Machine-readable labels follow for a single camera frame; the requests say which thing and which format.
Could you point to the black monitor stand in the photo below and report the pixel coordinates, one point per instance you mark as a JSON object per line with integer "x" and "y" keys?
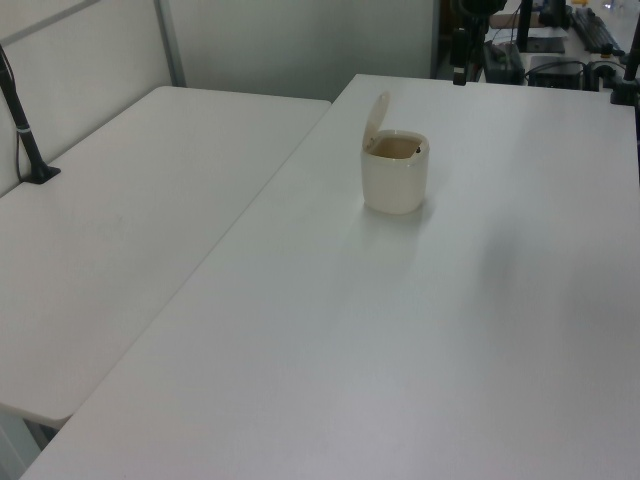
{"x": 537, "y": 35}

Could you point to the black Panda gripper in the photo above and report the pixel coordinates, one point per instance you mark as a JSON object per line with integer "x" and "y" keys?
{"x": 459, "y": 47}

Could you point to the white partition panel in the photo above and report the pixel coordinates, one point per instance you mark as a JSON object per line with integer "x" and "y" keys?
{"x": 75, "y": 65}

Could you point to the black clamp-mounted stand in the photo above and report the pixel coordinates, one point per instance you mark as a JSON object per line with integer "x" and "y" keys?
{"x": 627, "y": 75}

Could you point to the cream plastic trash bin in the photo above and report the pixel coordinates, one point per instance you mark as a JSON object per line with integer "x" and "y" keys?
{"x": 395, "y": 185}

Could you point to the black camera pole with base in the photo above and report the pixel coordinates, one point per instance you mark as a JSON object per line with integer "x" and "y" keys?
{"x": 25, "y": 135}

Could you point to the black folded tripod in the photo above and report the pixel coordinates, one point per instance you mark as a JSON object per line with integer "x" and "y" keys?
{"x": 595, "y": 30}

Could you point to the black electronics box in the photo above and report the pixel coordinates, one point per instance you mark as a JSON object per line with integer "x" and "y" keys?
{"x": 556, "y": 72}

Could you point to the black and green device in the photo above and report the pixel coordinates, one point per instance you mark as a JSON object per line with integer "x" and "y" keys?
{"x": 502, "y": 62}

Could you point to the cream trash bin lid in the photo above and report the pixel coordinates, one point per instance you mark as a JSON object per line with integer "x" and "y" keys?
{"x": 377, "y": 117}

